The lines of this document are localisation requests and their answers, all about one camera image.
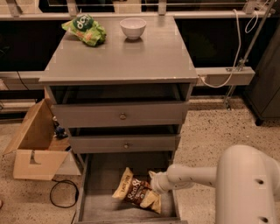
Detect black floor cable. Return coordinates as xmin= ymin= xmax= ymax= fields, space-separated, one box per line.
xmin=49 ymin=178 xmax=80 ymax=224

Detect cardboard box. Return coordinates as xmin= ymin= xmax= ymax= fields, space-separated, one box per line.
xmin=4 ymin=100 xmax=81 ymax=180

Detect top grey drawer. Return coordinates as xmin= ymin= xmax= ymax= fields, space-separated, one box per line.
xmin=52 ymin=101 xmax=187 ymax=128

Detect white hanging cable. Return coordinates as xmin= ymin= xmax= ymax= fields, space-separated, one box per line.
xmin=199 ymin=0 xmax=270 ymax=89

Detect green chip bag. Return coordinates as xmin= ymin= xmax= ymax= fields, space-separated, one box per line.
xmin=61 ymin=15 xmax=107 ymax=46

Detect grey drawer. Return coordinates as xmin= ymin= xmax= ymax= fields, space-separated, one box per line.
xmin=73 ymin=151 xmax=187 ymax=224
xmin=69 ymin=135 xmax=180 ymax=154
xmin=52 ymin=101 xmax=187 ymax=128

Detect grey wall rail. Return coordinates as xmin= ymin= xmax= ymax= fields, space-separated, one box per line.
xmin=0 ymin=66 xmax=255 ymax=90

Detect dark grey side cabinet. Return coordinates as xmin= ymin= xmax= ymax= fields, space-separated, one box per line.
xmin=244 ymin=25 xmax=280 ymax=126

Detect blue toy figure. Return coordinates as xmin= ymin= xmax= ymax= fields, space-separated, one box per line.
xmin=52 ymin=116 xmax=67 ymax=139

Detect brown chip bag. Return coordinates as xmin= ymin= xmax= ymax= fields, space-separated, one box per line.
xmin=112 ymin=167 xmax=162 ymax=214

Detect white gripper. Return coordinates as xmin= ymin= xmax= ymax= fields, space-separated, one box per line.
xmin=148 ymin=171 xmax=169 ymax=194

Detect metal stand pole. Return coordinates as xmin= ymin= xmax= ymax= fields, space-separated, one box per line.
xmin=223 ymin=0 xmax=277 ymax=86

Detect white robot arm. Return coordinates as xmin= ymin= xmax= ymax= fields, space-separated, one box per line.
xmin=149 ymin=144 xmax=280 ymax=224

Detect grey drawer cabinet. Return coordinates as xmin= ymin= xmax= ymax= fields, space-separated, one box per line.
xmin=38 ymin=15 xmax=200 ymax=161

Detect middle grey drawer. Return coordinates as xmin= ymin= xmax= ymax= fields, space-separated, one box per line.
xmin=69 ymin=135 xmax=180 ymax=154

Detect white bowl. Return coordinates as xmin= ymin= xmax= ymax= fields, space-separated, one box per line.
xmin=120 ymin=17 xmax=146 ymax=39

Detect bottom grey drawer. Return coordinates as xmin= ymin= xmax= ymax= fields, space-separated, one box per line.
xmin=73 ymin=151 xmax=187 ymax=224

